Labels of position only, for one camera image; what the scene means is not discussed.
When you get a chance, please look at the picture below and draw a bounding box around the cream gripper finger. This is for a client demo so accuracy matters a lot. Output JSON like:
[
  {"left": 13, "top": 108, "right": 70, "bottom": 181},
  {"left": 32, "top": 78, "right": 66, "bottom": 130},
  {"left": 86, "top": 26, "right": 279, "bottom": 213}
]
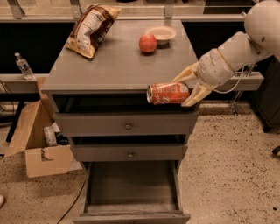
[
  {"left": 172, "top": 62, "right": 198, "bottom": 83},
  {"left": 181, "top": 83, "right": 214, "bottom": 107}
]

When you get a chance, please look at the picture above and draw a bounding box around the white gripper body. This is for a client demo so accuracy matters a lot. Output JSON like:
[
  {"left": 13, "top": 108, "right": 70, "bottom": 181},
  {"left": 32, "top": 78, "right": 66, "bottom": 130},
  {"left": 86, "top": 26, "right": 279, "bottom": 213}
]
[{"left": 198, "top": 48, "right": 235, "bottom": 86}]

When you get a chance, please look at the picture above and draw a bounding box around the red coke can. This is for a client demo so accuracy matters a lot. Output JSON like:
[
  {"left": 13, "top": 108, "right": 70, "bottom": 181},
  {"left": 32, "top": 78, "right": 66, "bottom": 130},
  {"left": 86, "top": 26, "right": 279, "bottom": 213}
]
[{"left": 146, "top": 82, "right": 190, "bottom": 105}]

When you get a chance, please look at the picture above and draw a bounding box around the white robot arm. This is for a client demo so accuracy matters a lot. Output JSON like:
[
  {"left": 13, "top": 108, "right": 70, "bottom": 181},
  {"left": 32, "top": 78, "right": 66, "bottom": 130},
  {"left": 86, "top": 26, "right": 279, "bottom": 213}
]
[{"left": 173, "top": 0, "right": 280, "bottom": 107}]

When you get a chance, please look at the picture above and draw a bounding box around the grey top drawer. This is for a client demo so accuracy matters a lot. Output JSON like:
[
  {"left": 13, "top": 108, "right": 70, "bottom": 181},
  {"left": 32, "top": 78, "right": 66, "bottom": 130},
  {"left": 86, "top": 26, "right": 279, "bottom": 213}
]
[{"left": 54, "top": 112, "right": 198, "bottom": 137}]

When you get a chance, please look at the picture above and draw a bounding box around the grey wooden drawer cabinet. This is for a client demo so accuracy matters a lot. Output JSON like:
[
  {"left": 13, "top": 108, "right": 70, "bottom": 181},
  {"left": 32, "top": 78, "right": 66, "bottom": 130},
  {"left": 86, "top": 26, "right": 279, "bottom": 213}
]
[{"left": 40, "top": 19, "right": 212, "bottom": 224}]

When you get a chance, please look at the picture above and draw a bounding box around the grey middle drawer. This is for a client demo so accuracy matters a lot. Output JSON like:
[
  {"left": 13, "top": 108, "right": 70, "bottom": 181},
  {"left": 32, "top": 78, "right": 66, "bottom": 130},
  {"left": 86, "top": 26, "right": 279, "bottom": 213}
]
[{"left": 71, "top": 143, "right": 187, "bottom": 162}]

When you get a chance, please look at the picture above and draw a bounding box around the grey open bottom drawer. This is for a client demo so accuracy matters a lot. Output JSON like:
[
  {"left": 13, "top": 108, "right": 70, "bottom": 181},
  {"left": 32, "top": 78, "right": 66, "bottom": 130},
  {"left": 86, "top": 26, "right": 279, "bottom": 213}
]
[{"left": 73, "top": 161, "right": 191, "bottom": 224}]

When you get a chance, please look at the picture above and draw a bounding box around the can inside cardboard box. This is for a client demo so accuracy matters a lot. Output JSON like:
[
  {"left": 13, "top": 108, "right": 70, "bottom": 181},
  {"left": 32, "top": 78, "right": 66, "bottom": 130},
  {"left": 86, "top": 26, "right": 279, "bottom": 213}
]
[{"left": 44, "top": 126, "right": 57, "bottom": 147}]

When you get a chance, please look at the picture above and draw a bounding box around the grey metal stand pole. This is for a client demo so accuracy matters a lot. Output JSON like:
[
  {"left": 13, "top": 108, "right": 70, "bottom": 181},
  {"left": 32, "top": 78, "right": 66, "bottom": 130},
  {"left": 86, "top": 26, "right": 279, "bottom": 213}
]
[{"left": 229, "top": 64, "right": 257, "bottom": 116}]

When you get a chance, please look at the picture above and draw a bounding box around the white paper bowl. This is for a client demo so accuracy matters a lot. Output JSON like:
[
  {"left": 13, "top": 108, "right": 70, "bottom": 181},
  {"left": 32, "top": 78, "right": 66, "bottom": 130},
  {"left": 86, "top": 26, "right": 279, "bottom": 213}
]
[{"left": 145, "top": 25, "right": 177, "bottom": 46}]

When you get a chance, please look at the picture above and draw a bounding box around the red apple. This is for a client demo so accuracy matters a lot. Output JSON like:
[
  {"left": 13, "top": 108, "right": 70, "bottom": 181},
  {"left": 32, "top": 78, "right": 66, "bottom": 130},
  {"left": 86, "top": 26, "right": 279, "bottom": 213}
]
[{"left": 139, "top": 34, "right": 157, "bottom": 53}]

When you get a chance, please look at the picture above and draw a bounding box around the brown chip bag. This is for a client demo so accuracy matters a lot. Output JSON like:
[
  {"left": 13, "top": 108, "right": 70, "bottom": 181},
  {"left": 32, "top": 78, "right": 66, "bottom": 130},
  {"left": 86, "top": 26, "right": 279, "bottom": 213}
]
[{"left": 66, "top": 4, "right": 122, "bottom": 59}]

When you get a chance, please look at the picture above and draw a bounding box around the clear plastic water bottle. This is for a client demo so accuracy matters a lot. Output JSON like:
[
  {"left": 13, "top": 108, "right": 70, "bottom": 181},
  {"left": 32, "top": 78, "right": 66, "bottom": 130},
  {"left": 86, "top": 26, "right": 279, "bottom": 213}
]
[{"left": 15, "top": 52, "right": 33, "bottom": 80}]

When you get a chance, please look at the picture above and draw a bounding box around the open cardboard box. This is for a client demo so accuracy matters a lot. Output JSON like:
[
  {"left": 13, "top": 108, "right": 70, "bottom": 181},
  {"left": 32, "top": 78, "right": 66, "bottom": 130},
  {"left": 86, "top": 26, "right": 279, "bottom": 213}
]
[{"left": 3, "top": 76, "right": 75, "bottom": 179}]

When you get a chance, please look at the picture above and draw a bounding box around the white cable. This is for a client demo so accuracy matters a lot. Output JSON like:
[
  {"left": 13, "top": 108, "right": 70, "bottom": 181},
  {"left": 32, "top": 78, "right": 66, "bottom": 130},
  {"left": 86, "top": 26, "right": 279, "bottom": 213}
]
[{"left": 212, "top": 66, "right": 246, "bottom": 95}]

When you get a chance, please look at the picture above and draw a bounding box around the black floor cable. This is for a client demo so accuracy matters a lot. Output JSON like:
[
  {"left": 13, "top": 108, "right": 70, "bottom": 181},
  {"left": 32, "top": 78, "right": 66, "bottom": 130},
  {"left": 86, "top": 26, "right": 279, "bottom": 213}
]
[{"left": 55, "top": 178, "right": 88, "bottom": 224}]

